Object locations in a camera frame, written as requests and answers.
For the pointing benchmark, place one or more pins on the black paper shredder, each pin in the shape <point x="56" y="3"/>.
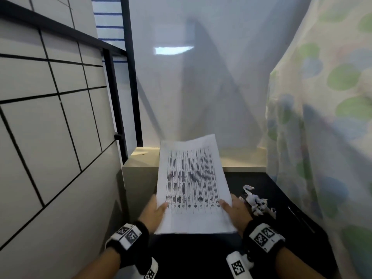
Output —
<point x="255" y="229"/>

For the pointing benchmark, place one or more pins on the person's left hand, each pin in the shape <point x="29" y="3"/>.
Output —
<point x="150" y="213"/>

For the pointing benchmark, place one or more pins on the white plain curtain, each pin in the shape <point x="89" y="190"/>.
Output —
<point x="197" y="72"/>

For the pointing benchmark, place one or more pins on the dotted green blue curtain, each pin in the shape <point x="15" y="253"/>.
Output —
<point x="322" y="136"/>

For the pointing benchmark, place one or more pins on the person's right forearm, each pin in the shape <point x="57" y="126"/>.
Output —
<point x="302" y="264"/>

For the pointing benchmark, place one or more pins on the person's left thumb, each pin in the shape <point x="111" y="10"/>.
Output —
<point x="162" y="206"/>

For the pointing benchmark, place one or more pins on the black right wrist tracker band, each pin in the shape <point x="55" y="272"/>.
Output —
<point x="258" y="244"/>

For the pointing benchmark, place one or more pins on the black left wrist tracker band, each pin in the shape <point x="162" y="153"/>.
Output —
<point x="130" y="246"/>

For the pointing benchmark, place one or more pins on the black wrist tracker band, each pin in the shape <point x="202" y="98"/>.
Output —
<point x="130" y="246"/>
<point x="258" y="244"/>

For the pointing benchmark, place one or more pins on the person's left forearm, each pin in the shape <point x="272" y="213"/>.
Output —
<point x="97" y="265"/>

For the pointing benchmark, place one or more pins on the person's right thumb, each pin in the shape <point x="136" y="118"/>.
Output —
<point x="225" y="205"/>

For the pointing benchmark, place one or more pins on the pile of shredded paper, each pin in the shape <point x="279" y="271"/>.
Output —
<point x="257" y="201"/>

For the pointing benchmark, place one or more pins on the white printed paper sheet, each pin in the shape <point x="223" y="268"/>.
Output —
<point x="191" y="185"/>

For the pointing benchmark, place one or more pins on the person's right hand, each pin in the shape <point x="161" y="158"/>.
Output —
<point x="239" y="214"/>

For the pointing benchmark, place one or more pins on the black metal frame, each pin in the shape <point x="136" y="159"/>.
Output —
<point x="119" y="69"/>

